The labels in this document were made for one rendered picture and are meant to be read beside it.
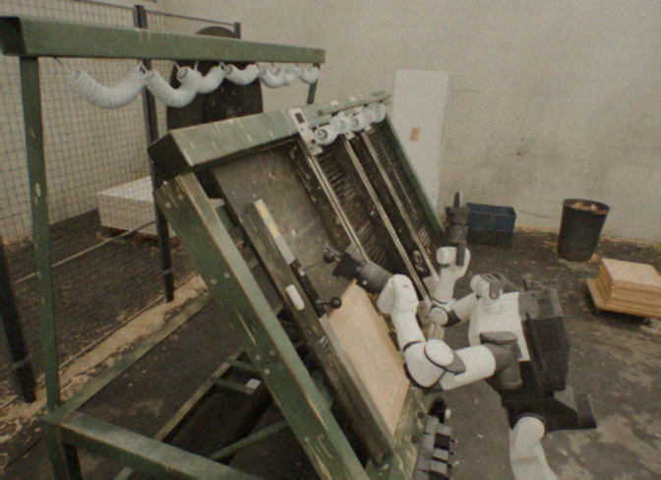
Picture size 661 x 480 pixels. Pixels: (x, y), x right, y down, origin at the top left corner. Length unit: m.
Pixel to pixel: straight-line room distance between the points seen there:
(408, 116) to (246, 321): 4.38
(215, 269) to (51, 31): 0.78
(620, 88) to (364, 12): 3.44
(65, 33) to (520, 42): 5.81
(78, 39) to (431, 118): 4.27
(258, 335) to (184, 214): 0.38
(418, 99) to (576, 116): 2.33
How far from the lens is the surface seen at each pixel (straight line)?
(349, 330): 1.64
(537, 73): 6.70
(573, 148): 6.84
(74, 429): 2.08
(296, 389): 1.30
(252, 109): 2.51
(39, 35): 1.50
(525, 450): 1.87
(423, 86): 5.33
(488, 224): 5.93
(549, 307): 1.61
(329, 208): 1.75
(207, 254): 1.22
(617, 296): 4.76
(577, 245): 6.01
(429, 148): 5.38
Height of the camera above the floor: 2.12
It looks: 21 degrees down
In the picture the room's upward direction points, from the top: 2 degrees clockwise
